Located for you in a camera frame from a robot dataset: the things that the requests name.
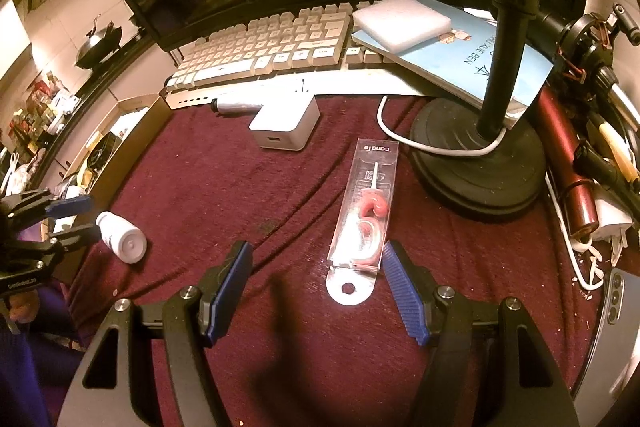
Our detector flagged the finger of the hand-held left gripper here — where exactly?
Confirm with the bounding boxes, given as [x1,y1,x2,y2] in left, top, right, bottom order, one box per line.
[47,194,94,219]
[50,222,104,253]

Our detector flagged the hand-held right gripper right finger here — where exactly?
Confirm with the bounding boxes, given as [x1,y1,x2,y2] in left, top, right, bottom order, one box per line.
[382,239,582,427]

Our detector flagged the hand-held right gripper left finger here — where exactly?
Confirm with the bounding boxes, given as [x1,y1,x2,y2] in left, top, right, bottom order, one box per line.
[57,240,255,427]

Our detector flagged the white bottle red label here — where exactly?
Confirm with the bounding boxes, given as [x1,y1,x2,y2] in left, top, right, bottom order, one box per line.
[96,211,147,265]

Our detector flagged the clear candle pack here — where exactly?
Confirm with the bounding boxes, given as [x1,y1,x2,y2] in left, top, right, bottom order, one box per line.
[326,139,401,306]

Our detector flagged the cardboard box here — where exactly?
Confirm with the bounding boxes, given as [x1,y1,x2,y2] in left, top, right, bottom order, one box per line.
[65,93,173,218]

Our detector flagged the person's left hand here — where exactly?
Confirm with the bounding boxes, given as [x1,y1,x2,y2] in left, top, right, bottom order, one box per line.
[7,293,40,323]

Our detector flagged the pile of kitchen packets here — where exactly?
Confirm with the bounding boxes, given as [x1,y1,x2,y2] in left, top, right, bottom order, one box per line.
[0,72,83,168]

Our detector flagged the maroon tablecloth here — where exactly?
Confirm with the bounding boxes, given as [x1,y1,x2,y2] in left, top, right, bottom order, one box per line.
[65,92,601,427]

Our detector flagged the person's leg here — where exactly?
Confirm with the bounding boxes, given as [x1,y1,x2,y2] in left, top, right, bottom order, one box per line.
[0,287,101,427]

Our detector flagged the white base cabinet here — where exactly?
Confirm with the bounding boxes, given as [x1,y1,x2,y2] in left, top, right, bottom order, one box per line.
[102,67,168,105]

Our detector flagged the black wok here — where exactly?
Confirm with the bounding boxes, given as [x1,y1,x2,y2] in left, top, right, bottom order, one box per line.
[75,14,123,70]

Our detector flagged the white charger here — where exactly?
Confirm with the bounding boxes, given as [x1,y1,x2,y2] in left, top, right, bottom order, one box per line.
[249,93,321,152]

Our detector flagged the silver tube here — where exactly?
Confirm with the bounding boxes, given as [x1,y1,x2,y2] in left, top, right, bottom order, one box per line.
[210,96,265,114]

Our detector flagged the maroon metal cylinder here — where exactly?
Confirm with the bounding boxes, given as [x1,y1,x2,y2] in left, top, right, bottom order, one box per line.
[530,87,601,240]

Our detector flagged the grey smartphone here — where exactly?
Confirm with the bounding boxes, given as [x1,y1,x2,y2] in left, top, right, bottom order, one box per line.
[572,267,640,408]

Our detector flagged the white slotted tray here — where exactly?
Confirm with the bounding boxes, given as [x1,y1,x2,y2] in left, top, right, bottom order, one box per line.
[160,69,441,110]

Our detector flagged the white power adapter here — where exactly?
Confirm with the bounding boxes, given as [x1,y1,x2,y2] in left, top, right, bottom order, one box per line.
[590,192,637,239]

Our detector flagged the blue book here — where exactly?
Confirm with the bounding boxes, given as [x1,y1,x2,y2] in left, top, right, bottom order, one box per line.
[350,0,556,120]

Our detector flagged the white keyboard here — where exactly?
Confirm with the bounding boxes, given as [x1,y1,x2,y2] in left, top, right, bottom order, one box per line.
[165,0,396,92]

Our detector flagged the white foam block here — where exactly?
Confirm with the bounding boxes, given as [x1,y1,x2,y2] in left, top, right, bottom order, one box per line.
[351,0,453,56]

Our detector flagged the white cable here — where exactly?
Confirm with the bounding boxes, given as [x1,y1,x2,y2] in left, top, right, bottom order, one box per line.
[377,96,508,156]

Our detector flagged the wooden handle screwdriver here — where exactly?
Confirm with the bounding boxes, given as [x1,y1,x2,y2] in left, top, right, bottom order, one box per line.
[595,114,640,185]

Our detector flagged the black clamp mount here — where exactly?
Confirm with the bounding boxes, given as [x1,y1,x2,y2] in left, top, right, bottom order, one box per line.
[547,2,640,88]

